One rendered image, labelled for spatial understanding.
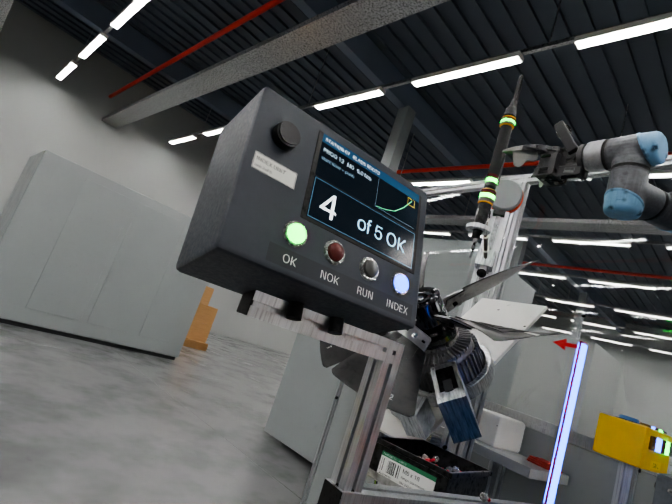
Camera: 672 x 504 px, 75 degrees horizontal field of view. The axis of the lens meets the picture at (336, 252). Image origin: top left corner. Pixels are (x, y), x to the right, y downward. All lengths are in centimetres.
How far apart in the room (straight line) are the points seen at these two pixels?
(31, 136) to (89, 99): 169
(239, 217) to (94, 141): 1298
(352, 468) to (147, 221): 612
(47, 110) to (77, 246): 727
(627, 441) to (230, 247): 104
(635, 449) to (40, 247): 599
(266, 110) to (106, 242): 602
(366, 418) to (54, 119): 1287
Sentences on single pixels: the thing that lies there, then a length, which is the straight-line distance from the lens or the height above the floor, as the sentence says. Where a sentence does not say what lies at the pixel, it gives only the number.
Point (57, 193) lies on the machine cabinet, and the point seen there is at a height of 162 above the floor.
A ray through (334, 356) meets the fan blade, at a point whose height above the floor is 98.
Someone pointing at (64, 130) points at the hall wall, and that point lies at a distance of 1325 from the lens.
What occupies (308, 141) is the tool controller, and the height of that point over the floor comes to 122.
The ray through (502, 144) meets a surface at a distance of 141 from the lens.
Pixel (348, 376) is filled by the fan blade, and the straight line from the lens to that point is 112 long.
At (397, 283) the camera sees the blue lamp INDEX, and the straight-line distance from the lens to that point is 51.
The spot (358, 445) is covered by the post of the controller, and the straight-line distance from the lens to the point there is 61.
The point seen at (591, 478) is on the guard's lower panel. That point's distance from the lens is 180.
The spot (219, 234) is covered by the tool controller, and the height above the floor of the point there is 109.
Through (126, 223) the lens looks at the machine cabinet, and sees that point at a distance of 651.
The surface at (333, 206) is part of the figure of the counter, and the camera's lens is 48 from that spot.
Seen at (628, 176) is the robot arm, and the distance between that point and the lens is 114.
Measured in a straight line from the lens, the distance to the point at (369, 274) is 48.
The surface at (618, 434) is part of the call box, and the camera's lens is 125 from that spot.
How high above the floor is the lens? 103
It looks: 11 degrees up
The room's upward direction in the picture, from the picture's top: 19 degrees clockwise
